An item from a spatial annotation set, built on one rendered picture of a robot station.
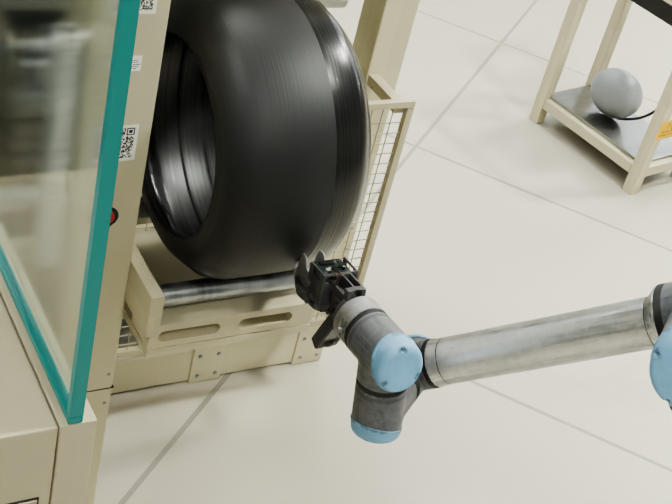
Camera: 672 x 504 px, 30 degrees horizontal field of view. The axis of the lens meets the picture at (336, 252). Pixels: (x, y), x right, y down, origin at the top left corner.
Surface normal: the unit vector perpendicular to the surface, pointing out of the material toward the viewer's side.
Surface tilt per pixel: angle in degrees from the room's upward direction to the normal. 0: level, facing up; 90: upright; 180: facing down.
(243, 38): 26
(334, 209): 88
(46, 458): 90
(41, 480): 90
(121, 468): 0
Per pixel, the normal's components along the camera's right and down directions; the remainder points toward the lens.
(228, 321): 0.45, 0.60
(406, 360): 0.47, 0.42
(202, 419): 0.22, -0.79
